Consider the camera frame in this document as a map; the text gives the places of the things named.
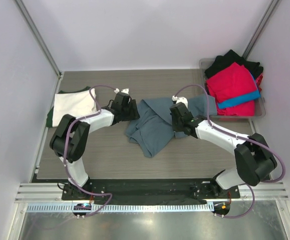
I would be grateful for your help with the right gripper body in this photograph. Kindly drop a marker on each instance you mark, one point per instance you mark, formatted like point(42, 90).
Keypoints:
point(176, 124)

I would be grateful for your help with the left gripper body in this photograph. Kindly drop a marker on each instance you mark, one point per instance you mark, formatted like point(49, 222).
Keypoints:
point(129, 112)

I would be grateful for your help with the grey blue t shirt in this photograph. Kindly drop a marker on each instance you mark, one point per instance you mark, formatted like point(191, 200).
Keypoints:
point(153, 130)

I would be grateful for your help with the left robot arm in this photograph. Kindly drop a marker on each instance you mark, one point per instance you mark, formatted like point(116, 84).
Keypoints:
point(70, 137)

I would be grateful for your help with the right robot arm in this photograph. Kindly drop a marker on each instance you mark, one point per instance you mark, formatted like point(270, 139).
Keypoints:
point(254, 162)

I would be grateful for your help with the folded white t shirt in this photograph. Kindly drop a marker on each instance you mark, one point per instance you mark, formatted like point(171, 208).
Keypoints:
point(76, 104)

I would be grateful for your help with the red t shirt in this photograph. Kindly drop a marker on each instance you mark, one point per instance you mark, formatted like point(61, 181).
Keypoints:
point(245, 109)

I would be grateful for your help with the black t shirt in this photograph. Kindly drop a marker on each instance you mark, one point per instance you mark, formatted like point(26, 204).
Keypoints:
point(222, 62)

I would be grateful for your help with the folded dark green t shirt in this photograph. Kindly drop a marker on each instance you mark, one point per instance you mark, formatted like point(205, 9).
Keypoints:
point(49, 120)

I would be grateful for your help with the bright blue t shirt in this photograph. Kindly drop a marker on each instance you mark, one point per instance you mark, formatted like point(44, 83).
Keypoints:
point(236, 88)

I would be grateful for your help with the grey plastic bin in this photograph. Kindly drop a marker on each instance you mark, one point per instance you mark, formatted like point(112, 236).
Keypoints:
point(259, 110)

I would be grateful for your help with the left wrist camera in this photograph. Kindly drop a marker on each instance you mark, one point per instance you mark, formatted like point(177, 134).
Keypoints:
point(125, 91)

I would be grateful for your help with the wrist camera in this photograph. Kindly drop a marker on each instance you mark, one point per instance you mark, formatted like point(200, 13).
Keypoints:
point(176, 100)
point(125, 91)

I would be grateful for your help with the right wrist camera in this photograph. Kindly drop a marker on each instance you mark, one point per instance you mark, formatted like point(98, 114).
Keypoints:
point(176, 100)

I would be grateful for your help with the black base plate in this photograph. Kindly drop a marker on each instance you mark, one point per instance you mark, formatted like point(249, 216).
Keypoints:
point(144, 192)

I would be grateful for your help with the left aluminium frame post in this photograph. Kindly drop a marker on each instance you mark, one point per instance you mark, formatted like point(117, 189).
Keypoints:
point(38, 37)

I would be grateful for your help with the aluminium frame post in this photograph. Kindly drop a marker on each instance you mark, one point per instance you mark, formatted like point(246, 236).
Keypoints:
point(268, 14)
point(38, 37)

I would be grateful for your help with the aluminium front rail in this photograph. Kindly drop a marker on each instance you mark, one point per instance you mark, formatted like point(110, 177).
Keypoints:
point(50, 193)

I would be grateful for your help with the slotted cable duct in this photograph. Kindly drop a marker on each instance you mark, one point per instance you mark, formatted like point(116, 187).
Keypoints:
point(84, 208)

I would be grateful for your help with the right aluminium frame post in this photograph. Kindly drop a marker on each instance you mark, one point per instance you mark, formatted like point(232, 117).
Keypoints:
point(268, 14)

